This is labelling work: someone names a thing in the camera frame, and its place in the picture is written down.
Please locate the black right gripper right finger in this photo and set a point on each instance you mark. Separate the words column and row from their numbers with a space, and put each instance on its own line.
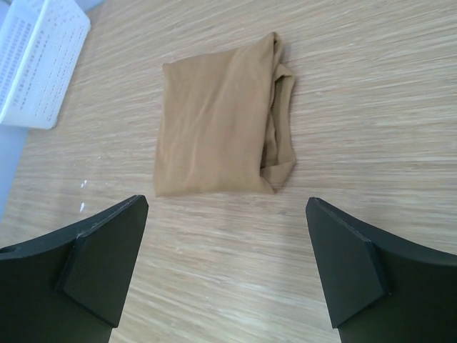
column 378, row 286

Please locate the tan ribbed tank top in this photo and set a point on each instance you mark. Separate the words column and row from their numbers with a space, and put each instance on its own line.
column 226, row 122

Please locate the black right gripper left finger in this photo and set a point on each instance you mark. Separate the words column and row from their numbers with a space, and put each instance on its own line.
column 70, row 285

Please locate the white perforated plastic basket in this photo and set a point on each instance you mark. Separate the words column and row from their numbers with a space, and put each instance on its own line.
column 40, row 45

